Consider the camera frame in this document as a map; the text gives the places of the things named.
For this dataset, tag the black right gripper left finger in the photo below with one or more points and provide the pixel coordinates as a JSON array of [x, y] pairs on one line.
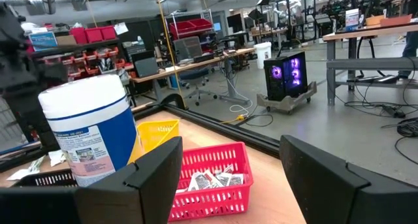
[[114, 207]]

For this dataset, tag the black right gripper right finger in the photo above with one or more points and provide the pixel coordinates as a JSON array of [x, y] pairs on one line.
[[343, 201]]

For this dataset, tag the white disinfecting wipes canister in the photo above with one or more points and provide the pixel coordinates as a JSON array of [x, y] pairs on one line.
[[91, 119]]

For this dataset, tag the yellow plastic basket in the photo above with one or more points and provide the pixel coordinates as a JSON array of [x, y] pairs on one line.
[[156, 132]]

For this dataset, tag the large red storage bin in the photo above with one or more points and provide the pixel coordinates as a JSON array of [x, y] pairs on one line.
[[201, 23], [78, 34], [93, 34], [108, 32], [183, 27]]

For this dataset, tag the black plastic basket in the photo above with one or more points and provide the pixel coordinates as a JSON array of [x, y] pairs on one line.
[[45, 180]]

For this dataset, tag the wooden top desk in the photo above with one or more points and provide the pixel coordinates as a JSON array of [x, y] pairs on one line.
[[196, 65]]

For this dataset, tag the grey wheeled dolly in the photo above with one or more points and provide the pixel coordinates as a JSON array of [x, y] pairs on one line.
[[287, 103]]

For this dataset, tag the computer tower with purple fans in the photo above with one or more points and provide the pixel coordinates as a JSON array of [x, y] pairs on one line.
[[284, 77]]

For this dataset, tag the office chair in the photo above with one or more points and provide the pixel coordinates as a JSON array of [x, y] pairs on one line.
[[196, 77]]

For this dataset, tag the person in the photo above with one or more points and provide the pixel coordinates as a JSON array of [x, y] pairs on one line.
[[411, 44]]

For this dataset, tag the long white gauze packet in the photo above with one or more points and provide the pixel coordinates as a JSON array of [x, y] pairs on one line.
[[19, 175]]

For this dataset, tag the blue white carton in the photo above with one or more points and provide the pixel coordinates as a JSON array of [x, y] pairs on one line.
[[352, 20]]

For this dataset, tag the white square alcohol pad packet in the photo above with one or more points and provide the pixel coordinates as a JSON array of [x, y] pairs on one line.
[[225, 177], [239, 179], [57, 157], [195, 184], [207, 180]]

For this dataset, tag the cardboard box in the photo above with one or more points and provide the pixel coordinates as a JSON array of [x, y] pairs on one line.
[[66, 40]]

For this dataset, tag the black power strip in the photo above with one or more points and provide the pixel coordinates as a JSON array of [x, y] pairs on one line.
[[393, 112]]

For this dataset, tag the grey laptop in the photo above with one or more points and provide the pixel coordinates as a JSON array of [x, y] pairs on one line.
[[146, 67]]

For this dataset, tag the green striped bandage packet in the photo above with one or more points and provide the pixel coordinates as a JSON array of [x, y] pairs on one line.
[[36, 165]]

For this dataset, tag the blue sign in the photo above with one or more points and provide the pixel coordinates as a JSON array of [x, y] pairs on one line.
[[43, 41]]

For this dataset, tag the shelf with small red bins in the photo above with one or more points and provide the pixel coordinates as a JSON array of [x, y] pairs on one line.
[[81, 59]]

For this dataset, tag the wooden top steel table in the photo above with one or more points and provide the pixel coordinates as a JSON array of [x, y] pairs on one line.
[[369, 64]]

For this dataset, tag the red plastic basket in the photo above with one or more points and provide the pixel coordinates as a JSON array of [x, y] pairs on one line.
[[212, 201]]

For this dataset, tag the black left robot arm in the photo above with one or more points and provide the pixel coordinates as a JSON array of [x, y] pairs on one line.
[[19, 70]]

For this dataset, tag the white bucket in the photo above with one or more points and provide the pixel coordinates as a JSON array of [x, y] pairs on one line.
[[263, 55]]

